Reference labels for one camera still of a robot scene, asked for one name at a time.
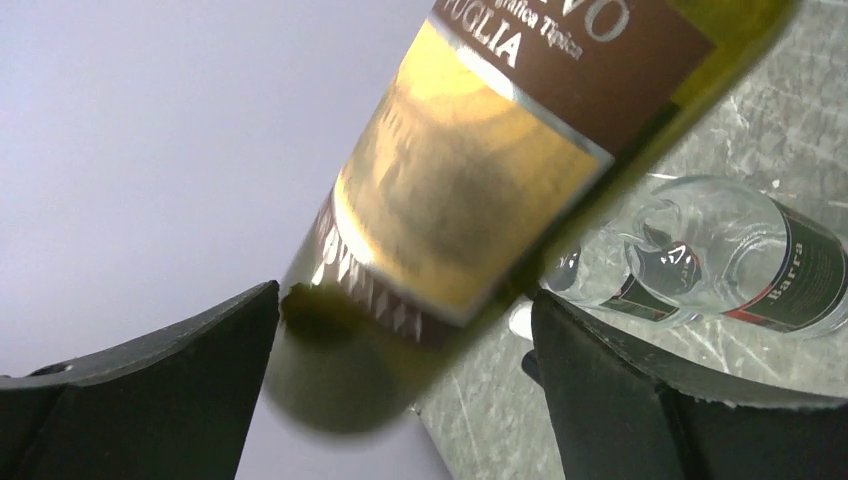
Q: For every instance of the black white handheld microphone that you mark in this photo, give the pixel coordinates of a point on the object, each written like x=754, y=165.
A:
x=520, y=324

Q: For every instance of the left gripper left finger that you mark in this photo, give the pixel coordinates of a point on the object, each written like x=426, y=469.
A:
x=176, y=403

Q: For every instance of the clear round bottle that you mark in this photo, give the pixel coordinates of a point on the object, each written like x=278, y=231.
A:
x=716, y=246
x=595, y=275

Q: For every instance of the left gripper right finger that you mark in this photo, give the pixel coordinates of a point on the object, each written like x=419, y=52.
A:
x=623, y=408

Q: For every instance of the clear round bottle front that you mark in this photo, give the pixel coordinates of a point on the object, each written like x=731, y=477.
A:
x=716, y=246

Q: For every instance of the dark wine bottle silver neck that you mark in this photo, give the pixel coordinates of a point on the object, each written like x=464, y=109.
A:
x=508, y=127

